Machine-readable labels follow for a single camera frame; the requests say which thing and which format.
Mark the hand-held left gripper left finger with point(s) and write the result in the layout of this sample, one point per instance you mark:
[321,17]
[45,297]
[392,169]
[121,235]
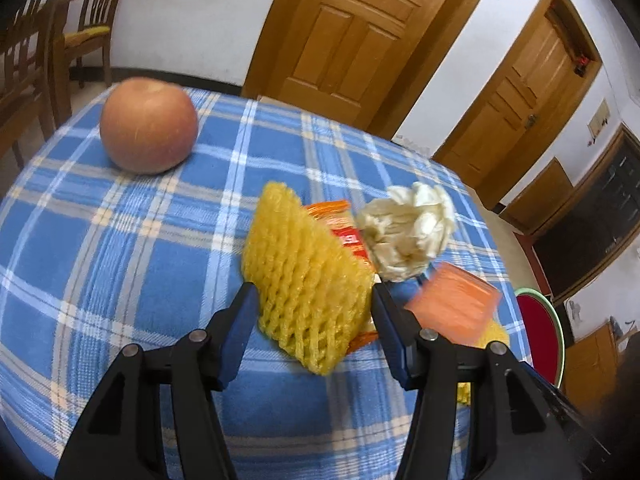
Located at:
[237,345]

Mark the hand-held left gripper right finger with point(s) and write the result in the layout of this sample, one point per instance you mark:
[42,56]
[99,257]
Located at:
[397,350]

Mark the orange cardboard box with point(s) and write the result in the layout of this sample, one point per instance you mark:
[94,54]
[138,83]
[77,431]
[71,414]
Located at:
[452,307]

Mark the red basin with green rim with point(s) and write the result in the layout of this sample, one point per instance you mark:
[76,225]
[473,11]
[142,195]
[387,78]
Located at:
[540,330]

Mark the cream crumpled paper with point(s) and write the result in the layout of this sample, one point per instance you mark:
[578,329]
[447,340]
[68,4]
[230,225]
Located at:
[407,230]

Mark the orange snack packet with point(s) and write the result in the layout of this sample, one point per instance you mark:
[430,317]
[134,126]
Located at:
[345,232]

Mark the blue plaid tablecloth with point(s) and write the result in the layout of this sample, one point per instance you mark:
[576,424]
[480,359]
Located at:
[125,260]

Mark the red apple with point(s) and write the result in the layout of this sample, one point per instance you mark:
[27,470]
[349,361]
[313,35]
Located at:
[148,125]

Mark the wooden panel door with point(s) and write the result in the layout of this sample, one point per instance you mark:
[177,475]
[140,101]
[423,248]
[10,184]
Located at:
[350,25]

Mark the red door decoration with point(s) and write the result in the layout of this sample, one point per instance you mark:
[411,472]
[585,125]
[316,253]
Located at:
[580,63]

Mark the yellow seat cushion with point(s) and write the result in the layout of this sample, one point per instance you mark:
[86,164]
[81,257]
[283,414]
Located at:
[87,35]

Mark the large wooden chair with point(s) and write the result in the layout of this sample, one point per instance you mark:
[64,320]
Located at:
[25,60]

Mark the beige wall panel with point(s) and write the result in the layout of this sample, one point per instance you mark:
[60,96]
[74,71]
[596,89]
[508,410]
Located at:
[599,119]

